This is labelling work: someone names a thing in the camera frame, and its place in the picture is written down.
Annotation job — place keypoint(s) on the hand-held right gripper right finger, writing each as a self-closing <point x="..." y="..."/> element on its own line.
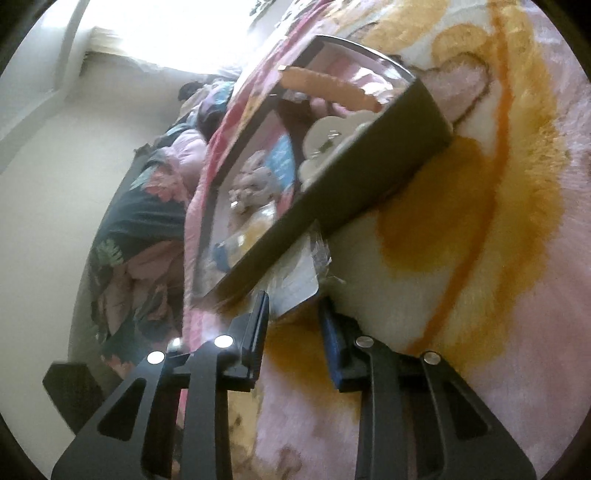
<point x="332" y="341"/>

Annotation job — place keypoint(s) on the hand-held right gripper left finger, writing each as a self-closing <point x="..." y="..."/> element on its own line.
<point x="251" y="341"/>

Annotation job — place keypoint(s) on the clear packet with white card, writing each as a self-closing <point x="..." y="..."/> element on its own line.
<point x="295" y="277"/>

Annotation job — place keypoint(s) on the sheer bow hair clip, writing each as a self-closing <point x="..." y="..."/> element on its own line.
<point x="254" y="180"/>

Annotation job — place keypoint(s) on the black tray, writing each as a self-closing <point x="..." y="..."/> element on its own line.
<point x="369" y="170"/>

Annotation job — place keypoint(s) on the brown orange hair claw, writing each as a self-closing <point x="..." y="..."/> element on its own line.
<point x="332" y="87"/>

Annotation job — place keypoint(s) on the small blue purple box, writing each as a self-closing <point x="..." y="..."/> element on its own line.
<point x="224" y="256"/>

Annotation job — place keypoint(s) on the floral duvet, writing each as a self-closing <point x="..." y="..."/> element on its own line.
<point x="138" y="221"/>

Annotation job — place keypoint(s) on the blue card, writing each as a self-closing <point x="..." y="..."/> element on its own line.
<point x="282" y="161"/>

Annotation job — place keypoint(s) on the dark box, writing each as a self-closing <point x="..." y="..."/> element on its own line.
<point x="69" y="392"/>

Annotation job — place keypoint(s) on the pink printed blanket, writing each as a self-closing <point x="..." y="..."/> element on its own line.
<point x="508" y="230"/>

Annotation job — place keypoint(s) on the window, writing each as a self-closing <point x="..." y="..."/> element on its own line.
<point x="184" y="27"/>

